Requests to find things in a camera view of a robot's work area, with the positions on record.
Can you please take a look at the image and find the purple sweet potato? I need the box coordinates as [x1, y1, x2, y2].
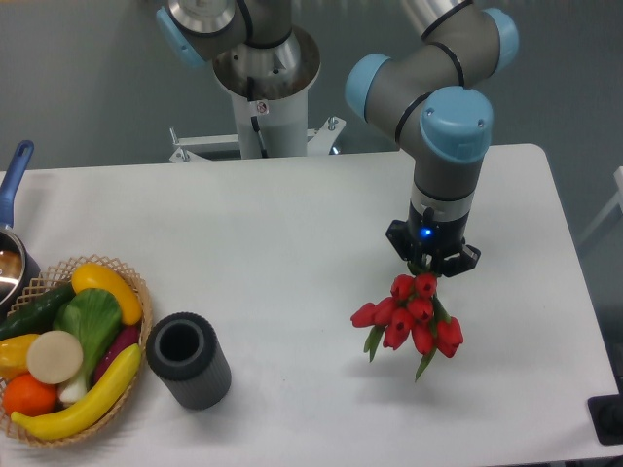
[92, 326, 140, 384]

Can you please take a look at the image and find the beige round slice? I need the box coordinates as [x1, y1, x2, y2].
[26, 331, 84, 384]

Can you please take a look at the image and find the green bok choy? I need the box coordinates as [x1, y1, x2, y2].
[53, 288, 122, 407]

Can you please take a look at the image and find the blue handled saucepan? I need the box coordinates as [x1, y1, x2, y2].
[1, 140, 40, 321]

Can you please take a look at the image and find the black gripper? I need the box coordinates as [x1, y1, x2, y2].
[385, 203, 481, 277]

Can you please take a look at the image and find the orange fruit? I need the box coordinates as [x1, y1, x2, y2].
[2, 374, 56, 416]

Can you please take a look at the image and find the dark grey ribbed vase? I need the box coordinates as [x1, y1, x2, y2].
[146, 312, 232, 410]

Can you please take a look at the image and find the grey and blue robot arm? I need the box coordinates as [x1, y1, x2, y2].
[156, 1, 519, 277]

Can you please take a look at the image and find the white frame at right edge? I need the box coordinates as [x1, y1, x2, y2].
[578, 166, 622, 251]

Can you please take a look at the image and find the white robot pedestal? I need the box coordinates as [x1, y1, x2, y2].
[169, 25, 347, 162]

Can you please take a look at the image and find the yellow bell pepper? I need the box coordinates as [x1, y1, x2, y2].
[0, 334, 40, 380]

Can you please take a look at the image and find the yellow banana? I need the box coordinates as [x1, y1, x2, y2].
[11, 343, 142, 441]

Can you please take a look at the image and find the black device at table edge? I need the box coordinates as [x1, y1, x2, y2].
[587, 394, 622, 446]

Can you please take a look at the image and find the green cucumber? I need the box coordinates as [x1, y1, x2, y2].
[1, 283, 75, 341]

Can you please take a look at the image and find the red tulip bouquet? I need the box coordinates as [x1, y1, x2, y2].
[350, 265, 464, 380]

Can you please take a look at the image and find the woven wicker basket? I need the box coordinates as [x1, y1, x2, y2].
[1, 255, 153, 448]

